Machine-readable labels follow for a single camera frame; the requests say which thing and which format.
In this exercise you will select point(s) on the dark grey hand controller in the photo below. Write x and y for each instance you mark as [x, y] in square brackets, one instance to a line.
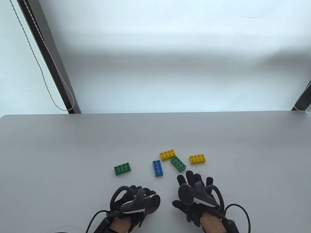
[199, 195]
[143, 202]

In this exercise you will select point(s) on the person's left hand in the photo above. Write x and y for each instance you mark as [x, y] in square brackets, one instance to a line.
[139, 218]

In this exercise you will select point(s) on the person's right hand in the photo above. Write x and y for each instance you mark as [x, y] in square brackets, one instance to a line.
[189, 177]

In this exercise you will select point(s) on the dark grey left hand controller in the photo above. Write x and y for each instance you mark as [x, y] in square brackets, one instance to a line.
[143, 202]

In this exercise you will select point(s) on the person's right forearm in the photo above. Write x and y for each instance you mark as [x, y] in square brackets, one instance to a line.
[212, 223]

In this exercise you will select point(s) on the black frame post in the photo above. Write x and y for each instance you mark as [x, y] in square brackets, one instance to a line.
[48, 55]
[303, 100]

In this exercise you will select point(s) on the dark grey right hand controller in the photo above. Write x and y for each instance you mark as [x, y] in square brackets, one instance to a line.
[199, 195]

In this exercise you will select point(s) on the blue lego brick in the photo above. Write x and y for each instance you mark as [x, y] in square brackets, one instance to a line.
[158, 168]

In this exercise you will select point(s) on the black wrist module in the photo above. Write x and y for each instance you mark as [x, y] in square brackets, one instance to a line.
[103, 223]
[230, 225]

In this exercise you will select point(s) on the black right wrist module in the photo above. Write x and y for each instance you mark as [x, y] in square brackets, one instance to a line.
[230, 225]

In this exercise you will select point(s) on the person's left forearm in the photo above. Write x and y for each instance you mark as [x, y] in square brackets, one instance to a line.
[120, 224]

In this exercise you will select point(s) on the green lego brick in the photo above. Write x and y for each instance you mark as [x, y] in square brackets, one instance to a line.
[122, 168]
[178, 164]

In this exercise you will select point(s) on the yellow lego brick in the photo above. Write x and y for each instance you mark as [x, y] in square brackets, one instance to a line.
[197, 159]
[167, 154]

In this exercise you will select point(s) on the black left wrist module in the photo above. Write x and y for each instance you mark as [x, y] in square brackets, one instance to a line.
[103, 223]

